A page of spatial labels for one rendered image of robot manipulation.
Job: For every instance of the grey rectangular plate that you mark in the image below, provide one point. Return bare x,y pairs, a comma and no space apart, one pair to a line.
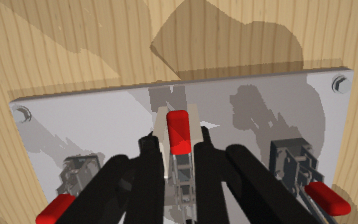
173,213

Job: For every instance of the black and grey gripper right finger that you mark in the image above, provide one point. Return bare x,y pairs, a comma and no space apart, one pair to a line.
261,196

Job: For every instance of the grey metal fixture plate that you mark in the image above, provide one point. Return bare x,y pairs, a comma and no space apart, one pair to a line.
251,110

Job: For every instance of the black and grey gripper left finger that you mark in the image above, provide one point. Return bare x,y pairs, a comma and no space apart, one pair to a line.
142,177

